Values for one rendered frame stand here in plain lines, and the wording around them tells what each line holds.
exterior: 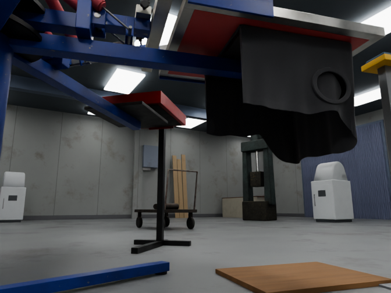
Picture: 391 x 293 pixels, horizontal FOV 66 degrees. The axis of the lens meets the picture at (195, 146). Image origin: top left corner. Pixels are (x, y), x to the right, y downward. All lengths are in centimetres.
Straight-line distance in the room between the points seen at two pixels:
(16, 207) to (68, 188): 201
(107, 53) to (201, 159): 1024
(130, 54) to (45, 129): 881
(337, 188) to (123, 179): 626
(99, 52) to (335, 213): 673
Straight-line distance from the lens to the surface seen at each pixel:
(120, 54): 123
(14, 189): 824
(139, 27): 129
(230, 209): 1105
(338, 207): 757
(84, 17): 124
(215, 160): 1167
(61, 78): 157
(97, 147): 1004
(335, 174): 767
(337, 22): 131
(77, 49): 124
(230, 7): 109
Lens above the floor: 30
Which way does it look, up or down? 12 degrees up
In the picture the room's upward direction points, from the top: straight up
